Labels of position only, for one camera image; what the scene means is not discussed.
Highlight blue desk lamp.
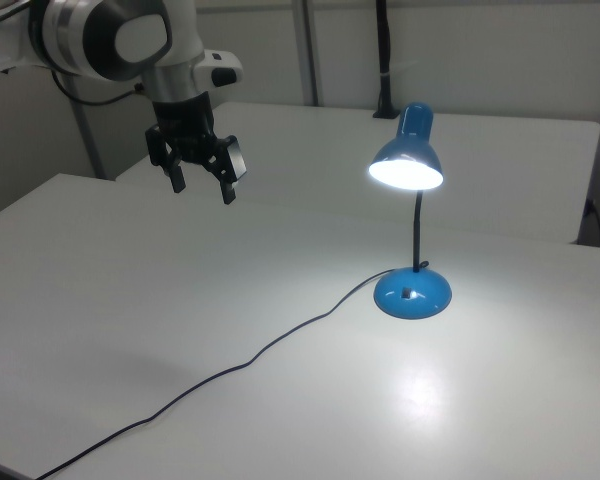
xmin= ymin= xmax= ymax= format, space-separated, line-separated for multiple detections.
xmin=368 ymin=101 xmax=453 ymax=321

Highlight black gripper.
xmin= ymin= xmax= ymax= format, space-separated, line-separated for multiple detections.
xmin=145 ymin=92 xmax=249 ymax=207

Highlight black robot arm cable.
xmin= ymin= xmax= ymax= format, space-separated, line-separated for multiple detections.
xmin=49 ymin=69 xmax=147 ymax=108

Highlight black clamped mounting pole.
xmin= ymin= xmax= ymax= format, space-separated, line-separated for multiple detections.
xmin=371 ymin=0 xmax=402 ymax=120

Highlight black wall cable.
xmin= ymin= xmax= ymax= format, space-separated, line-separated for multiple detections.
xmin=584 ymin=198 xmax=600 ymax=248

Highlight black lamp power cable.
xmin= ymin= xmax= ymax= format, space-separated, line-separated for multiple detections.
xmin=33 ymin=259 xmax=431 ymax=480

